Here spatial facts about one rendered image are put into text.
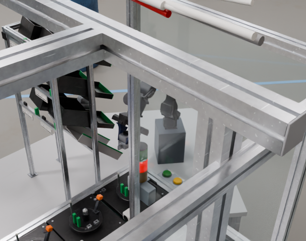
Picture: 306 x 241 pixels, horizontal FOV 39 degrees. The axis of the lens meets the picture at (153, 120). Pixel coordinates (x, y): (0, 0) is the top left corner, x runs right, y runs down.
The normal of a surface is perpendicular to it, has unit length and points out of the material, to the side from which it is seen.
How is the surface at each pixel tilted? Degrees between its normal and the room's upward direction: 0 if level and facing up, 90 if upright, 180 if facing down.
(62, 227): 0
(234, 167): 0
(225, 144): 90
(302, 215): 0
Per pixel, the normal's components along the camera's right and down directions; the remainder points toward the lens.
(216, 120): -0.72, 0.39
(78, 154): 0.02, -0.82
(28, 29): -0.74, -0.07
